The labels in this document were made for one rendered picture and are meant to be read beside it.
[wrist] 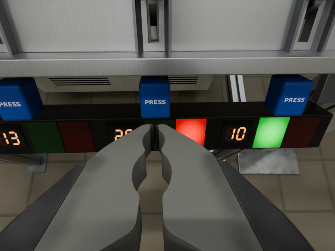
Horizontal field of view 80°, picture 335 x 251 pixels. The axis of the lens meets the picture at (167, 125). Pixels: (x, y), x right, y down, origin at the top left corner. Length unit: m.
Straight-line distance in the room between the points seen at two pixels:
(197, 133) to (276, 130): 0.08
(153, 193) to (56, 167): 0.41
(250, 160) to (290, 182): 0.18
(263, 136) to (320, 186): 0.85
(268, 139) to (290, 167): 0.77
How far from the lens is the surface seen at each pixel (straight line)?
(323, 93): 0.27
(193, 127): 0.20
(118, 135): 0.20
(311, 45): 0.19
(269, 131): 0.22
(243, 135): 0.21
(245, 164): 0.91
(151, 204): 0.85
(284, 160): 0.99
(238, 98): 0.63
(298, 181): 1.01
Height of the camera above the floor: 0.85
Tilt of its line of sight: 73 degrees down
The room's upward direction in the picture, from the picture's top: 4 degrees clockwise
